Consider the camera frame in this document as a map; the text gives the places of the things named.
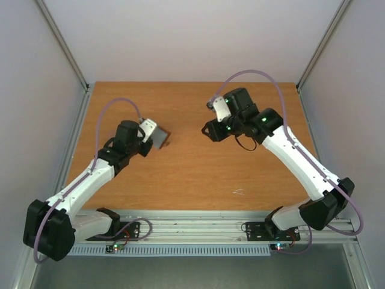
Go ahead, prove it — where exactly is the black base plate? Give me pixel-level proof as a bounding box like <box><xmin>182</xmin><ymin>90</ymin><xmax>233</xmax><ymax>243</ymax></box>
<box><xmin>241</xmin><ymin>222</ymin><xmax>301</xmax><ymax>241</ymax></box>
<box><xmin>87</xmin><ymin>222</ymin><xmax>140</xmax><ymax>241</ymax></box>

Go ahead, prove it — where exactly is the right aluminium corner post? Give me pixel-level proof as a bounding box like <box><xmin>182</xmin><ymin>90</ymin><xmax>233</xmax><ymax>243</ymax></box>
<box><xmin>296</xmin><ymin>0</ymin><xmax>354</xmax><ymax>91</ymax></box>

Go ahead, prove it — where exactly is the left aluminium corner post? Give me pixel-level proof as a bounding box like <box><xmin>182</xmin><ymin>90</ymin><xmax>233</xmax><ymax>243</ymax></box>
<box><xmin>34</xmin><ymin>0</ymin><xmax>91</xmax><ymax>93</ymax></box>

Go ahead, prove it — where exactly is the brown leather card holder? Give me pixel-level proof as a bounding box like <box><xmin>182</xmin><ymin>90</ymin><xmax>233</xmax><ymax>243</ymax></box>
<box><xmin>151</xmin><ymin>127</ymin><xmax>171</xmax><ymax>149</ymax></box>

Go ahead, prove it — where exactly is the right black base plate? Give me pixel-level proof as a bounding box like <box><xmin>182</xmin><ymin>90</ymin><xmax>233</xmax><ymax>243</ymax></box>
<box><xmin>241</xmin><ymin>222</ymin><xmax>301</xmax><ymax>241</ymax></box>

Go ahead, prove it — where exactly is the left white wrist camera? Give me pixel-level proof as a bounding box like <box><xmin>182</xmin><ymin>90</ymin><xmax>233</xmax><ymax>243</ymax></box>
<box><xmin>138</xmin><ymin>119</ymin><xmax>158</xmax><ymax>143</ymax></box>

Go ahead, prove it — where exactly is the aluminium corner post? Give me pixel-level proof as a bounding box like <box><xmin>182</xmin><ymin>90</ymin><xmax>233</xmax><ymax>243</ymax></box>
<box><xmin>296</xmin><ymin>0</ymin><xmax>354</xmax><ymax>91</ymax></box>
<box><xmin>34</xmin><ymin>0</ymin><xmax>91</xmax><ymax>93</ymax></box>

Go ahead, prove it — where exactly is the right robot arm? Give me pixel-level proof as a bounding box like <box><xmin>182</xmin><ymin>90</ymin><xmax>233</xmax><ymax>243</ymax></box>
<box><xmin>202</xmin><ymin>87</ymin><xmax>355</xmax><ymax>239</ymax></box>

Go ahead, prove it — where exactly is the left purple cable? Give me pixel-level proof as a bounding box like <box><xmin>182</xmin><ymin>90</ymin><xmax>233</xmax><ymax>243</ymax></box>
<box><xmin>32</xmin><ymin>98</ymin><xmax>144</xmax><ymax>265</ymax></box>

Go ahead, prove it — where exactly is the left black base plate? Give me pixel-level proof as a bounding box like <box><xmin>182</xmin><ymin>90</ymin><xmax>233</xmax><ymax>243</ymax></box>
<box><xmin>87</xmin><ymin>222</ymin><xmax>140</xmax><ymax>241</ymax></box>

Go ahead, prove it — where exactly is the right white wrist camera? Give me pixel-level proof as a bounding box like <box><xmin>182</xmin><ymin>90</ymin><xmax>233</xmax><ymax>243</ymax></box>
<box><xmin>206</xmin><ymin>96</ymin><xmax>232</xmax><ymax>123</ymax></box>

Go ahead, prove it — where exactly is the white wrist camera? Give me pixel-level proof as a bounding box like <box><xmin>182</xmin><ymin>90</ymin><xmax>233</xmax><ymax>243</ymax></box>
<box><xmin>138</xmin><ymin>119</ymin><xmax>158</xmax><ymax>143</ymax></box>
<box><xmin>206</xmin><ymin>96</ymin><xmax>232</xmax><ymax>123</ymax></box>

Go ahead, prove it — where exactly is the left circuit board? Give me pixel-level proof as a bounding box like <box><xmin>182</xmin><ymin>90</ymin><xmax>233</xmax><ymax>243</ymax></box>
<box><xmin>105</xmin><ymin>244</ymin><xmax>125</xmax><ymax>253</ymax></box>

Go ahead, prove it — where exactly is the aluminium rail frame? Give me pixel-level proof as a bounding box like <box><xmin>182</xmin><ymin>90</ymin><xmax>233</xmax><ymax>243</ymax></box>
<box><xmin>26</xmin><ymin>209</ymin><xmax>359</xmax><ymax>245</ymax></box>

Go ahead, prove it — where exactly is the right circuit board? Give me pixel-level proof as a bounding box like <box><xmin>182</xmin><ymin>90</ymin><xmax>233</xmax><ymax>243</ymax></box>
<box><xmin>270</xmin><ymin>243</ymin><xmax>291</xmax><ymax>251</ymax></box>

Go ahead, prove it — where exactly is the purple cable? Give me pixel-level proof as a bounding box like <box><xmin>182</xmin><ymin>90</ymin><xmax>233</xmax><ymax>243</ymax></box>
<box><xmin>32</xmin><ymin>98</ymin><xmax>144</xmax><ymax>265</ymax></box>
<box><xmin>212</xmin><ymin>69</ymin><xmax>365</xmax><ymax>255</ymax></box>

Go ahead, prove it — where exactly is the grey slotted cable duct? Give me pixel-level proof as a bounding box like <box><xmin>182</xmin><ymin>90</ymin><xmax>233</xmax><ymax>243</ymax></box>
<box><xmin>69</xmin><ymin>244</ymin><xmax>271</xmax><ymax>257</ymax></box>

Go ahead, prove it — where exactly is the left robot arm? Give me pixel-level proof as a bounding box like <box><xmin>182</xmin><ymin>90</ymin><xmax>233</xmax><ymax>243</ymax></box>
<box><xmin>23</xmin><ymin>119</ymin><xmax>158</xmax><ymax>264</ymax></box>

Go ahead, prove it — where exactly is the circuit board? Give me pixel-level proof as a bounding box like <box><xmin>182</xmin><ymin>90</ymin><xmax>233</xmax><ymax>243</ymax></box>
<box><xmin>105</xmin><ymin>244</ymin><xmax>125</xmax><ymax>253</ymax></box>
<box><xmin>270</xmin><ymin>243</ymin><xmax>291</xmax><ymax>251</ymax></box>

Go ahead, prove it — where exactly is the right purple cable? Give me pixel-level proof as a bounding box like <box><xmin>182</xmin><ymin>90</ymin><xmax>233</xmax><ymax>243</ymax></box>
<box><xmin>212</xmin><ymin>69</ymin><xmax>365</xmax><ymax>255</ymax></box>

